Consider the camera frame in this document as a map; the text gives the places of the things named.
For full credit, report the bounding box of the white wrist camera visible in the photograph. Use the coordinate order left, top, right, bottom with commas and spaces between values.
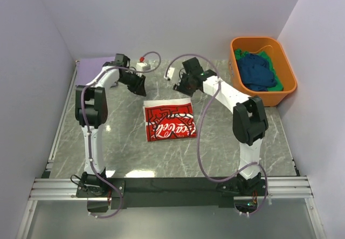
164, 67, 176, 81
135, 57, 151, 73

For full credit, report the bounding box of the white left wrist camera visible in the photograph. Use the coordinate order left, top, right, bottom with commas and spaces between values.
135, 57, 151, 73

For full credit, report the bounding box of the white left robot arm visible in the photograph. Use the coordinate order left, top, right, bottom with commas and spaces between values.
75, 54, 150, 197

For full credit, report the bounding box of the white t-shirt red print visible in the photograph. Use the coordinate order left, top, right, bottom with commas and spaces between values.
143, 98, 197, 142

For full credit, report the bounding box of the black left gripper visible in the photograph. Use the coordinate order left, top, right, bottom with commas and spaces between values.
118, 71, 146, 97

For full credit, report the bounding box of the blue t-shirt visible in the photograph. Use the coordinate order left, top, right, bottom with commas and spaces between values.
236, 53, 277, 92

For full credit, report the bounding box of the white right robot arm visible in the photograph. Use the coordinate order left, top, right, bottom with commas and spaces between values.
164, 54, 268, 195

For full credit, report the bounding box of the green t-shirt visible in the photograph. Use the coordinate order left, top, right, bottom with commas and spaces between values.
234, 49, 284, 92

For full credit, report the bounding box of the orange plastic bin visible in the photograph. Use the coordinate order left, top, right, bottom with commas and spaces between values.
229, 36, 297, 107

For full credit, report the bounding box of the aluminium extrusion rail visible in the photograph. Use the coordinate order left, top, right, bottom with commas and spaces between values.
29, 176, 314, 201

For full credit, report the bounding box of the folded lavender t-shirt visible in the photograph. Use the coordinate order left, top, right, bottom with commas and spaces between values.
74, 56, 115, 86

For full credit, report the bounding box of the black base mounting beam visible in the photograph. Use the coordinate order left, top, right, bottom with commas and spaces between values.
76, 175, 267, 209

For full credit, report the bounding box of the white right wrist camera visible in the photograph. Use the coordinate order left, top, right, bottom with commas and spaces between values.
164, 67, 176, 81

